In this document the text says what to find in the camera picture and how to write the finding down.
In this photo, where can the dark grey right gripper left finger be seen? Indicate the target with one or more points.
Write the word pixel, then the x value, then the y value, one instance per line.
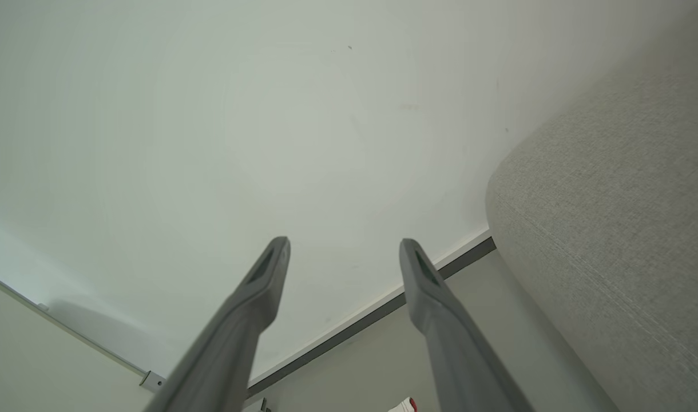
pixel 229 343

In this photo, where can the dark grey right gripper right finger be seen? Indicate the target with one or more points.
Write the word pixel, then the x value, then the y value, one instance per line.
pixel 457 360

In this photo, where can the grey fabric sofa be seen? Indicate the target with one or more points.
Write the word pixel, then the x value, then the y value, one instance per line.
pixel 612 229

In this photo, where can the grey metal floor bracket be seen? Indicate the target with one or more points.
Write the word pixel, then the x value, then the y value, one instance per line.
pixel 153 381

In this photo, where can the red Bulls 23 jersey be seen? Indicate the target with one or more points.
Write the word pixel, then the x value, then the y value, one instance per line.
pixel 405 405

